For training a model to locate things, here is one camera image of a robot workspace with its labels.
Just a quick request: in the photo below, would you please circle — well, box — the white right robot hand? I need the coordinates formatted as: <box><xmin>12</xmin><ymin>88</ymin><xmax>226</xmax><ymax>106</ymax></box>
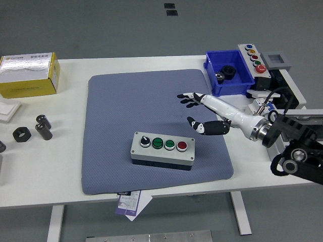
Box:
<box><xmin>177</xmin><ymin>92</ymin><xmax>264</xmax><ymax>141</ymax></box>

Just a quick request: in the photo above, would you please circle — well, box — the grey four-button control box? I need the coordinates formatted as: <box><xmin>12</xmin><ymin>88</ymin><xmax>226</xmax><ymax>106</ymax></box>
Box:
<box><xmin>130</xmin><ymin>131</ymin><xmax>196</xmax><ymax>171</ymax></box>

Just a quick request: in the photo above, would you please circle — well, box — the white five-button control box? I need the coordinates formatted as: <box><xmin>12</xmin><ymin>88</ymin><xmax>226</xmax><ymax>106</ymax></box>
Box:
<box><xmin>238</xmin><ymin>43</ymin><xmax>273</xmax><ymax>91</ymax></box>

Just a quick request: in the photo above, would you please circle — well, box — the blue plastic bin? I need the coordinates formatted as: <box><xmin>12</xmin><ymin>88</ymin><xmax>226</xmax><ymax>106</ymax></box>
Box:
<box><xmin>203</xmin><ymin>49</ymin><xmax>255</xmax><ymax>97</ymax></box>

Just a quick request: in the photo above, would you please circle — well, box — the white circuit breaker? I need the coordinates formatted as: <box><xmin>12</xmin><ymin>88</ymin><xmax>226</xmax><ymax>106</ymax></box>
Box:
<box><xmin>246</xmin><ymin>97</ymin><xmax>276</xmax><ymax>117</ymax></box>

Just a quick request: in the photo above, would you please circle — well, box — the metal bevel gear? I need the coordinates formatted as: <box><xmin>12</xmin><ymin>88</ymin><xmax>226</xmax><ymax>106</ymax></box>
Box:
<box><xmin>214</xmin><ymin>72</ymin><xmax>227</xmax><ymax>85</ymax></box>

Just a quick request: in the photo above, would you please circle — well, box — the black hex nut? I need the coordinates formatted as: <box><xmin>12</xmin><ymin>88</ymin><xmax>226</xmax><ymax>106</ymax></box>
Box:
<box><xmin>221</xmin><ymin>65</ymin><xmax>237</xmax><ymax>80</ymax></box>
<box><xmin>12</xmin><ymin>127</ymin><xmax>32</xmax><ymax>143</ymax></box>

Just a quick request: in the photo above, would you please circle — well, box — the white distribution box with window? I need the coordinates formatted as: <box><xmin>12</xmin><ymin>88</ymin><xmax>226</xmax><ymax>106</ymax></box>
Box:
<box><xmin>266</xmin><ymin>108</ymin><xmax>323</xmax><ymax>162</ymax></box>

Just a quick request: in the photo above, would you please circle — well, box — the blue-grey table mat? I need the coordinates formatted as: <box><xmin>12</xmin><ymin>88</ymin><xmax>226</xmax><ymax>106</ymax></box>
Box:
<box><xmin>81</xmin><ymin>69</ymin><xmax>235</xmax><ymax>195</ymax></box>

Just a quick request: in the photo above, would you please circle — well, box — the white table leg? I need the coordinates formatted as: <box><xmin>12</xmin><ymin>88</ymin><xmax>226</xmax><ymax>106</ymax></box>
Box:
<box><xmin>46</xmin><ymin>204</ymin><xmax>65</xmax><ymax>242</ymax></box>
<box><xmin>229</xmin><ymin>191</ymin><xmax>252</xmax><ymax>236</ymax></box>

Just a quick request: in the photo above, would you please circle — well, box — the white card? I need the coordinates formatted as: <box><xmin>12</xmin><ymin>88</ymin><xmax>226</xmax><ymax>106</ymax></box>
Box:
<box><xmin>125</xmin><ymin>194</ymin><xmax>153</xmax><ymax>222</ymax></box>

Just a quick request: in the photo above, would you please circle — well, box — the purple and white mat label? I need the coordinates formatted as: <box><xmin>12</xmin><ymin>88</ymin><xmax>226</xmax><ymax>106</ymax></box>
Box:
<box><xmin>115</xmin><ymin>190</ymin><xmax>142</xmax><ymax>217</ymax></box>

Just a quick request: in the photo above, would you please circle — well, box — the yellow cardboard box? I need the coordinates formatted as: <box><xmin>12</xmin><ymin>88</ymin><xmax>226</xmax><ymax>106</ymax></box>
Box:
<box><xmin>0</xmin><ymin>52</ymin><xmax>61</xmax><ymax>99</ymax></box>

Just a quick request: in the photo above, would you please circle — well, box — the white foam tray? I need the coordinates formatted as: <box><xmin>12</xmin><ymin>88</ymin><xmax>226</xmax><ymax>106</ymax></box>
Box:
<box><xmin>0</xmin><ymin>98</ymin><xmax>21</xmax><ymax>123</ymax></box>

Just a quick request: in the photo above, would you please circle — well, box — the white wall switch plate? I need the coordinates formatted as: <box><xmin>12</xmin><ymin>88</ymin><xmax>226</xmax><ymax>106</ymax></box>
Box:
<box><xmin>246</xmin><ymin>88</ymin><xmax>281</xmax><ymax>99</ymax></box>

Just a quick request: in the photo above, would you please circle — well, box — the black and white rail device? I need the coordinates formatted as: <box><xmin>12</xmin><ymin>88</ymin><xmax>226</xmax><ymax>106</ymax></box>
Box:
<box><xmin>268</xmin><ymin>68</ymin><xmax>307</xmax><ymax>109</ymax></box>

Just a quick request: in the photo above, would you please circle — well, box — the grey square frame box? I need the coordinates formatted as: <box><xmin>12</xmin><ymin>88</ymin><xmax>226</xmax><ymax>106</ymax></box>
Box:
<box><xmin>260</xmin><ymin>51</ymin><xmax>292</xmax><ymax>71</ymax></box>

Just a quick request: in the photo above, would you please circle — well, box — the grey metal base plate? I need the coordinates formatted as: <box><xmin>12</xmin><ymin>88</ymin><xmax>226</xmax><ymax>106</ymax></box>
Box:
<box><xmin>85</xmin><ymin>229</ymin><xmax>213</xmax><ymax>242</ymax></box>

